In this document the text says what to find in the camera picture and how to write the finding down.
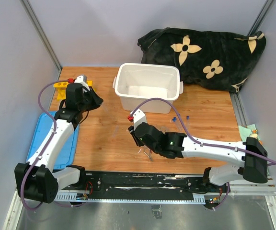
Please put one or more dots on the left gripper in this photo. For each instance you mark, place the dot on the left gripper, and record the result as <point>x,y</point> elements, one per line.
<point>97,100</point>

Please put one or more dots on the clear test tube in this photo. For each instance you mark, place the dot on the clear test tube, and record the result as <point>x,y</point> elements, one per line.
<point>115,131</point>
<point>105,108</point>

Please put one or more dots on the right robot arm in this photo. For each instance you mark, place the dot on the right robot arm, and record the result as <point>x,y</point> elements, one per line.
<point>244,160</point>

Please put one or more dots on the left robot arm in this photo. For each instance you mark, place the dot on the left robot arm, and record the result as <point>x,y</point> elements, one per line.
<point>35,179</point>

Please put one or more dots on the yellow test tube rack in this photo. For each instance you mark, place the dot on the yellow test tube rack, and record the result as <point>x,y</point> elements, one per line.
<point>61,90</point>

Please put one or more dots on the white plastic bin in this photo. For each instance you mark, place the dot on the white plastic bin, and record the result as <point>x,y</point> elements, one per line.
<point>136,83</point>

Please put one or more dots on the blue plastic tray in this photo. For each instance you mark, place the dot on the blue plastic tray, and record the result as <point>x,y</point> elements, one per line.
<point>67,153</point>

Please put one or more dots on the metal crucible tongs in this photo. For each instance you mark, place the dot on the metal crucible tongs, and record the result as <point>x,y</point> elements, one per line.
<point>147,152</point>

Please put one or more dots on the small glass beaker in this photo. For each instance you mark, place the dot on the small glass beaker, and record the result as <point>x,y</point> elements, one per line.
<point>164,129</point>

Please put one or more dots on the blue capped test tube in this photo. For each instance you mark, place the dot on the blue capped test tube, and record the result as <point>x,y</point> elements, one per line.
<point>177,123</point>
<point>187,122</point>

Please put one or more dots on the black floral blanket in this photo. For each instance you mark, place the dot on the black floral blanket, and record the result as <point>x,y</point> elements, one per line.
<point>219,61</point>

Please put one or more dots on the green printed cloth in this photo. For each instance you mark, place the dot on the green printed cloth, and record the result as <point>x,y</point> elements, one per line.
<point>250,130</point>

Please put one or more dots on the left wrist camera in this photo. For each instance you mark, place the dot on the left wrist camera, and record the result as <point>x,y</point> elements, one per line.
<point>82,79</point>

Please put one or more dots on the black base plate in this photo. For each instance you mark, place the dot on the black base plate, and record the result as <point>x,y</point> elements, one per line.
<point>145,188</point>

